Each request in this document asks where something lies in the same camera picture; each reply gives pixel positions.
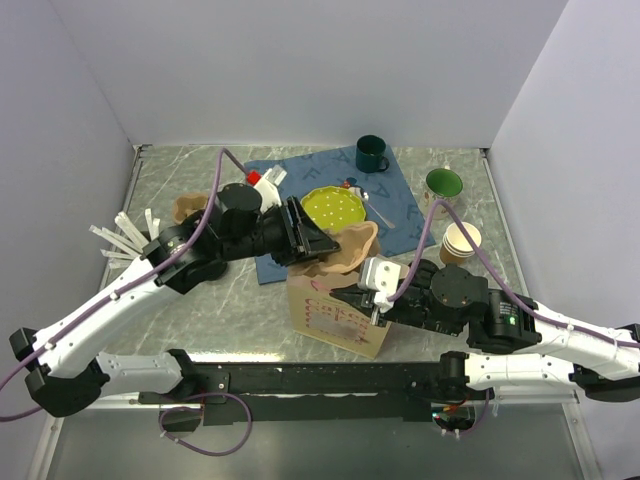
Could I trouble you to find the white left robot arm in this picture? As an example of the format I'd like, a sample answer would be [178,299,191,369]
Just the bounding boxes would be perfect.
[10,183,340,418]

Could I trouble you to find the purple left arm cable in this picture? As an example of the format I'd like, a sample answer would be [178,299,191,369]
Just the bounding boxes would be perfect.
[0,147,251,421]

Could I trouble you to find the yellow-green scalloped plate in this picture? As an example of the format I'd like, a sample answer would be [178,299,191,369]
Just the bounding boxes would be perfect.
[301,186,366,231]

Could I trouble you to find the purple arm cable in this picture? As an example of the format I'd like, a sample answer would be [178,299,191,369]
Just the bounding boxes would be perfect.
[0,147,251,421]
[387,199,640,351]

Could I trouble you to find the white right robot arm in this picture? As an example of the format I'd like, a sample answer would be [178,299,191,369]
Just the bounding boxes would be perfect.
[330,260,639,403]

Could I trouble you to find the dark green mug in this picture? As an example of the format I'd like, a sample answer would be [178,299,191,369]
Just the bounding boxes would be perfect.
[356,135,390,174]

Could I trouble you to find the kraft paper takeout bag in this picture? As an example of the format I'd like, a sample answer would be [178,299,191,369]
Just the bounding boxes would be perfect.
[286,271,391,359]

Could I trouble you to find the blue letter placemat cloth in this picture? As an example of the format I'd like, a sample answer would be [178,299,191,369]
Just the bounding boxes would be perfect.
[245,146,424,257]

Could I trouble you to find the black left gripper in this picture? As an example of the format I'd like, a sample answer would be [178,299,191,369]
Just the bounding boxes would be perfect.
[221,195,340,267]

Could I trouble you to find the white green floral mug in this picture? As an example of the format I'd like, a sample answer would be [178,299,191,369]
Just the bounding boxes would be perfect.
[423,167,464,216]

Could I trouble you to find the silver spoon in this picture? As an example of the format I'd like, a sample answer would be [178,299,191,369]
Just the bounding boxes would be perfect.
[360,190,396,230]

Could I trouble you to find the brown pulp cup carrier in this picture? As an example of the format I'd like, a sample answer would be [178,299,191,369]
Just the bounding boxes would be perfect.
[172,193,209,225]
[288,221,381,277]

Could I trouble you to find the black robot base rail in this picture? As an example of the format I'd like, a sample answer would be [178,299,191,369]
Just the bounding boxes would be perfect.
[138,359,495,426]

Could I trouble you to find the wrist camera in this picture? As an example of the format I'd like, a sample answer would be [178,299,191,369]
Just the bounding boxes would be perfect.
[357,256,409,313]
[246,165,287,213]

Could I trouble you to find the stack of paper cups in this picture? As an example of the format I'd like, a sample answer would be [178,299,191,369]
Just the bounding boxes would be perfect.
[439,223,475,266]

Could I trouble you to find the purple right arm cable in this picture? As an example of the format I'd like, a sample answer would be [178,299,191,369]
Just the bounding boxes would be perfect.
[387,199,640,351]

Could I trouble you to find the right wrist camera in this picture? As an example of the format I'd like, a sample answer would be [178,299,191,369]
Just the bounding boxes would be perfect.
[357,256,409,313]

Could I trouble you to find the white wrapped straws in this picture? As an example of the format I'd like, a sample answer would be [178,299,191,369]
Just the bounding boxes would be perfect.
[89,208,161,269]

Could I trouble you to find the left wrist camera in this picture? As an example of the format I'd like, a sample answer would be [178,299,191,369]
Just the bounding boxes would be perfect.
[246,165,287,213]

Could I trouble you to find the small santa figurine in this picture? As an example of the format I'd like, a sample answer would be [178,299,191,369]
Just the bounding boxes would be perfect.
[342,177,366,199]

